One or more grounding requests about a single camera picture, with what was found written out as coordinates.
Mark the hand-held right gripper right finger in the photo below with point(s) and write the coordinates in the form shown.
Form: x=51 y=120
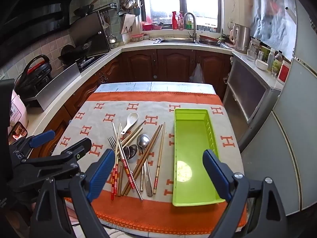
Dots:
x=218 y=176

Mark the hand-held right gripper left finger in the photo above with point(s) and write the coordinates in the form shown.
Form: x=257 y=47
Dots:
x=100 y=176

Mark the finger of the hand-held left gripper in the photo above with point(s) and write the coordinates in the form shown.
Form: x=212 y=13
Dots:
x=74 y=151
x=42 y=138

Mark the white chopstick with red stripes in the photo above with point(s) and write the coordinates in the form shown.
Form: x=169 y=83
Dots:
x=129 y=174

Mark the metal fork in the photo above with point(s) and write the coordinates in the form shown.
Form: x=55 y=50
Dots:
x=112 y=143

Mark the round metal spoon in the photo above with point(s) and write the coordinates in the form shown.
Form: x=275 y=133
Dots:
x=134 y=151

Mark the green plastic utensil tray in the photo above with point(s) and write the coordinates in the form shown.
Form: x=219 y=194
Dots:
x=190 y=141

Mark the large metal soup spoon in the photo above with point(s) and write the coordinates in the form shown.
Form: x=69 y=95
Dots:
x=143 y=142

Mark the white ceramic spoon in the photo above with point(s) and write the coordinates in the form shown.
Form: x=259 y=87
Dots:
x=131 y=119

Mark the pink rice cooker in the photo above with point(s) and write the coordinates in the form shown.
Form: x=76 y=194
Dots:
x=17 y=109

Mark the stainless steel panel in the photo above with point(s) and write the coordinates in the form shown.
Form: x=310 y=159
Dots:
x=57 y=84

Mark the orange and grey printed blanket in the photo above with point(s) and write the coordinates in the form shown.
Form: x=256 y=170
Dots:
x=153 y=215

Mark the grey refrigerator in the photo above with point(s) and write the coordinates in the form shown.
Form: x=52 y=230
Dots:
x=284 y=141

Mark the black wok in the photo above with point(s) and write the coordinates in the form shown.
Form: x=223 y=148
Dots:
x=71 y=53

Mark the gas stove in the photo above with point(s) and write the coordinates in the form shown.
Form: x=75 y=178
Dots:
x=91 y=62

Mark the grey metal cabinet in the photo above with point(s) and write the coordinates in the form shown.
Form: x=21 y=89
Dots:
x=247 y=86

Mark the hanging clear plastic bag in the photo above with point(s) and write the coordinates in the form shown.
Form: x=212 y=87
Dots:
x=197 y=75

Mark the small steel kettle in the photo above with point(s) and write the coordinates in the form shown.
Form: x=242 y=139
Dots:
x=112 y=41

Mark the black glass splash panel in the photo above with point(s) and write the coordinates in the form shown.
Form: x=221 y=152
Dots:
x=91 y=32

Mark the white bowl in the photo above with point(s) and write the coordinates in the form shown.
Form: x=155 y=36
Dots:
x=262 y=65

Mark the red labelled container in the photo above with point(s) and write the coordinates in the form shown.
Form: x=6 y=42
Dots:
x=284 y=72

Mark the black range hood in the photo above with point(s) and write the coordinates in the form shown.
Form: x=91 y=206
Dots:
x=37 y=12

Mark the clear bottle with green label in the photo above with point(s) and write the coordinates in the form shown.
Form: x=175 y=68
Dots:
x=276 y=64

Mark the patterned bowl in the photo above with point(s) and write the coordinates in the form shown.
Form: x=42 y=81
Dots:
x=137 y=37

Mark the glass jar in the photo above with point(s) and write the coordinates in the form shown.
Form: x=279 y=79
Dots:
x=253 y=50

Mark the white plastic bottle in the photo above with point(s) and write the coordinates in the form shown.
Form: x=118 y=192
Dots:
x=270 y=57

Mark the pale cutting board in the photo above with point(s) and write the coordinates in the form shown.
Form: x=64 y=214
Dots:
x=127 y=29

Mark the black frying pan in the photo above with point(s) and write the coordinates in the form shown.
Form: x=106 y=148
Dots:
x=84 y=10

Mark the red pan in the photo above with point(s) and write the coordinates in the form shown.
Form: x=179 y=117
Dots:
x=209 y=39

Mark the steel electric kettle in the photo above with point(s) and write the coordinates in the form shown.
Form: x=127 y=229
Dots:
x=241 y=38

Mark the steel kitchen sink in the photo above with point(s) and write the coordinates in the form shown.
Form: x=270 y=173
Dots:
x=173 y=41

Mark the red plastic basin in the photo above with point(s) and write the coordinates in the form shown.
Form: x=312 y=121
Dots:
x=148 y=26

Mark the steel kitchen faucet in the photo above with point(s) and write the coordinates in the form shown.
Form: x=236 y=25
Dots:
x=194 y=22

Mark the pink bottle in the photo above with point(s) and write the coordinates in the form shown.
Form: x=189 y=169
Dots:
x=180 y=22

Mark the red spray bottle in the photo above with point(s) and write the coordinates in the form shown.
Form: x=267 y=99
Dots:
x=174 y=21

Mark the clear plastic sheet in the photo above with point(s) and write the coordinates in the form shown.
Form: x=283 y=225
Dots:
x=270 y=17

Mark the kitchen window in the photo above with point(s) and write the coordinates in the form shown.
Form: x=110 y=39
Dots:
x=200 y=0

